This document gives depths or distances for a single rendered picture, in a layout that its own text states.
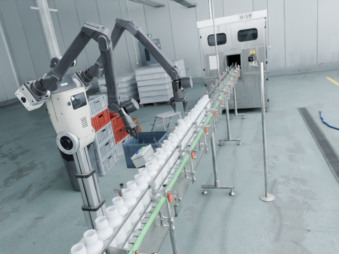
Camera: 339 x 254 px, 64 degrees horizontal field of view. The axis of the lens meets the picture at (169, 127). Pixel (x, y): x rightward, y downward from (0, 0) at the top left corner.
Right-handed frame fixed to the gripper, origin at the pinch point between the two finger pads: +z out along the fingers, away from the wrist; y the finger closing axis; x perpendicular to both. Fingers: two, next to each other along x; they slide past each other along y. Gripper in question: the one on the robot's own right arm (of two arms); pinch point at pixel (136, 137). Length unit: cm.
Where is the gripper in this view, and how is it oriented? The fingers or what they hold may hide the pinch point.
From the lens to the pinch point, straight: 159.8
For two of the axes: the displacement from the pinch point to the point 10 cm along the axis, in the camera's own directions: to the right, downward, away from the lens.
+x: -8.4, 3.7, 4.0
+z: 4.6, 8.7, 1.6
